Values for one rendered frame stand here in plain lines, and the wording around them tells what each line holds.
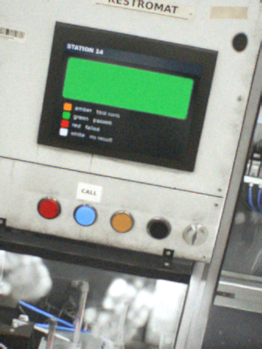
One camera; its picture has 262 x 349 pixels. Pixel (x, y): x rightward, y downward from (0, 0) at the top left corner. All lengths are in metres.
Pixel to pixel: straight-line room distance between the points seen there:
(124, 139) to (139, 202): 0.12
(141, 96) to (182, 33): 0.12
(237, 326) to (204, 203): 0.67
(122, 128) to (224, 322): 0.80
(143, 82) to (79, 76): 0.10
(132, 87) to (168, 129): 0.09
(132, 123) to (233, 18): 0.22
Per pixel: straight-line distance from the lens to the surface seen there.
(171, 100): 1.58
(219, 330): 2.31
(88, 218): 1.68
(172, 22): 1.57
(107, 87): 1.58
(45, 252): 1.69
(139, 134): 1.61
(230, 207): 1.69
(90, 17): 1.58
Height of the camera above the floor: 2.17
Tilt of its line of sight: 24 degrees down
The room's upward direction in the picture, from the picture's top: 11 degrees clockwise
